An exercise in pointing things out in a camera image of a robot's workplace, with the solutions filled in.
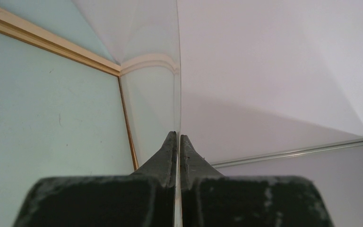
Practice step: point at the left aluminium corner post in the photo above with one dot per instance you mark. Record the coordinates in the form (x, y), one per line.
(289, 153)

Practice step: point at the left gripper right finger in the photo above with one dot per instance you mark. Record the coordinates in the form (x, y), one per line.
(211, 199)

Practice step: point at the light wooden picture frame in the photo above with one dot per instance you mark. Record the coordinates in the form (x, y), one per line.
(58, 27)

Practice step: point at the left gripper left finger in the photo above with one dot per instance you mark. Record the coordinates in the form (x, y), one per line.
(145, 198)

